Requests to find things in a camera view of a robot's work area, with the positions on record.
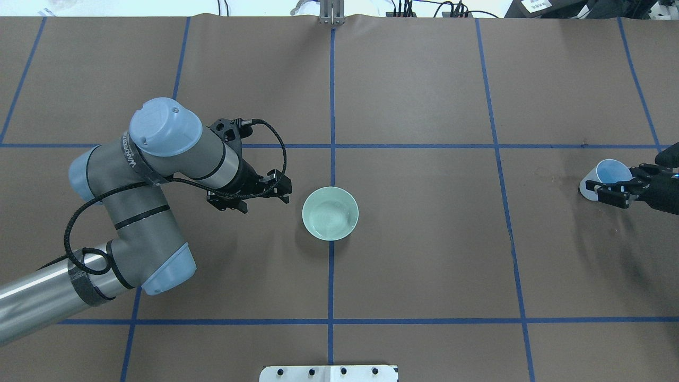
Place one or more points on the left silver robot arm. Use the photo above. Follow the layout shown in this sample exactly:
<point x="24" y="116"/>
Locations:
<point x="125" y="234"/>

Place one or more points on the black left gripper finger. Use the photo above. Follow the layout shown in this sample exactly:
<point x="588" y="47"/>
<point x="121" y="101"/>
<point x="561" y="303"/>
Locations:
<point x="279" y="186"/>
<point x="223" y="204"/>

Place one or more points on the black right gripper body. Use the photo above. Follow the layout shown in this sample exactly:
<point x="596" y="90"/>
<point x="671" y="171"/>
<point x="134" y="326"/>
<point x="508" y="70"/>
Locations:
<point x="664" y="190"/>

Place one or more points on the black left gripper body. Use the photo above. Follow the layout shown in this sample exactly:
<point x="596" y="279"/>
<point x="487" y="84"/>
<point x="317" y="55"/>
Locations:
<point x="247" y="181"/>

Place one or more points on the light blue plastic cup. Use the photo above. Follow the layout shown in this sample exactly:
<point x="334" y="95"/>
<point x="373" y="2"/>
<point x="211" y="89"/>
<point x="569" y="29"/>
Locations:
<point x="608" y="171"/>

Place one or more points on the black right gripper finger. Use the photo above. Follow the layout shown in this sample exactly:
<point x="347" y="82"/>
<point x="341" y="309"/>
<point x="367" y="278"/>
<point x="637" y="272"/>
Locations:
<point x="619" y="198"/>
<point x="634" y="186"/>

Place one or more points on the brown paper table cover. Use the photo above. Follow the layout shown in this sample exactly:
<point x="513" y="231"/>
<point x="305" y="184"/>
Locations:
<point x="435" y="230"/>

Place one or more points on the mint green bowl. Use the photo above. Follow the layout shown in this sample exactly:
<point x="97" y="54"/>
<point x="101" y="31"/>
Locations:
<point x="330" y="213"/>

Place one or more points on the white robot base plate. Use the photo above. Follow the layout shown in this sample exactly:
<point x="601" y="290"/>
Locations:
<point x="357" y="372"/>

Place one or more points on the aluminium frame post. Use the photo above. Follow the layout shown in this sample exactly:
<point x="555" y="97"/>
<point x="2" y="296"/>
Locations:
<point x="331" y="12"/>

